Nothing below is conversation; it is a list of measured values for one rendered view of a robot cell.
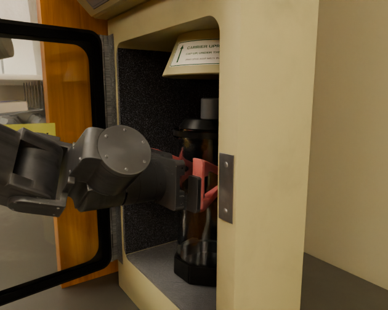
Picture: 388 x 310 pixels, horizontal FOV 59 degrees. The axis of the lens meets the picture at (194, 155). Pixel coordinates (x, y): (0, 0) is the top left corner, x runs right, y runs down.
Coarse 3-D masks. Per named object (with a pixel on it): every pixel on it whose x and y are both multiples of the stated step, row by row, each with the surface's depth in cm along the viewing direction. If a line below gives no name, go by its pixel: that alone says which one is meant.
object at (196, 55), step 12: (180, 36) 44; (192, 36) 42; (204, 36) 41; (216, 36) 41; (180, 48) 43; (192, 48) 42; (204, 48) 41; (216, 48) 40; (168, 60) 47; (180, 60) 42; (192, 60) 41; (204, 60) 40; (216, 60) 40; (168, 72) 44; (180, 72) 42; (192, 72) 41; (204, 72) 40; (216, 72) 40
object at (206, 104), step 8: (208, 104) 49; (216, 104) 49; (208, 112) 49; (216, 112) 49; (184, 120) 50; (192, 120) 48; (200, 120) 47; (208, 120) 47; (216, 120) 47; (184, 128) 48; (192, 128) 47; (200, 128) 46; (208, 128) 46; (216, 128) 46
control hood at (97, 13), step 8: (80, 0) 51; (112, 0) 45; (120, 0) 44; (128, 0) 43; (136, 0) 43; (144, 0) 43; (88, 8) 52; (96, 8) 50; (104, 8) 49; (112, 8) 48; (120, 8) 47; (128, 8) 47; (96, 16) 53; (104, 16) 52; (112, 16) 52
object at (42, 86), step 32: (0, 64) 45; (32, 64) 48; (64, 64) 51; (0, 96) 46; (32, 96) 48; (64, 96) 51; (32, 128) 49; (64, 128) 52; (0, 224) 48; (32, 224) 51; (64, 224) 54; (96, 224) 58; (0, 256) 48; (32, 256) 51; (64, 256) 55; (0, 288) 49
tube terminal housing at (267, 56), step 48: (192, 0) 36; (240, 0) 30; (288, 0) 33; (144, 48) 56; (240, 48) 31; (288, 48) 34; (240, 96) 32; (288, 96) 35; (240, 144) 33; (288, 144) 37; (240, 192) 34; (288, 192) 38; (240, 240) 35; (288, 240) 39; (144, 288) 54; (240, 288) 36; (288, 288) 40
